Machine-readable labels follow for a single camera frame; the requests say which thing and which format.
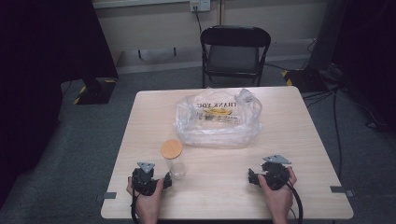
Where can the glass jar with wooden lid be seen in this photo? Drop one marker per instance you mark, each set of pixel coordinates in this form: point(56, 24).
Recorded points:
point(173, 157)

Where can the person's left hand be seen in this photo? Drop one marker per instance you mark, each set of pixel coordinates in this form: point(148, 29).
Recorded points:
point(148, 203)

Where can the black stand base striped tape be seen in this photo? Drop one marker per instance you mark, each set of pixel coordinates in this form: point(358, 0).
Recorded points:
point(95, 91)
point(306, 79)

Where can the person's right hand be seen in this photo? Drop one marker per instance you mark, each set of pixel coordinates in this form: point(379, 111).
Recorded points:
point(278, 200)

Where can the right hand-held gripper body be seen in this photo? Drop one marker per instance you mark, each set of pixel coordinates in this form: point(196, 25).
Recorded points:
point(275, 174)

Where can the white wall socket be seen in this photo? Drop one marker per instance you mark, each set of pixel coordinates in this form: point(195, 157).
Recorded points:
point(200, 4)

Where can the black curtain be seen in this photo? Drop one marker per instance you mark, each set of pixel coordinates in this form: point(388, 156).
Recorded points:
point(40, 77)
point(370, 56)

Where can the black folding chair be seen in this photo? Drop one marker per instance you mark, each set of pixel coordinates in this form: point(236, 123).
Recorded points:
point(234, 54)

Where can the clear plastic bag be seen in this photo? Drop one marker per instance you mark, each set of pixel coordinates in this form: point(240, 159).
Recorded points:
point(218, 123)

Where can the grey upright post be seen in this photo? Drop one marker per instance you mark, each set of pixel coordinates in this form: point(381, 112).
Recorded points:
point(328, 34)

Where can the grey table bracket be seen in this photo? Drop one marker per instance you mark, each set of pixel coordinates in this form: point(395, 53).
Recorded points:
point(107, 196)
point(341, 189)

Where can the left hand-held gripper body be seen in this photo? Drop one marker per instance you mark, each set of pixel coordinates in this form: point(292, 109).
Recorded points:
point(144, 180)

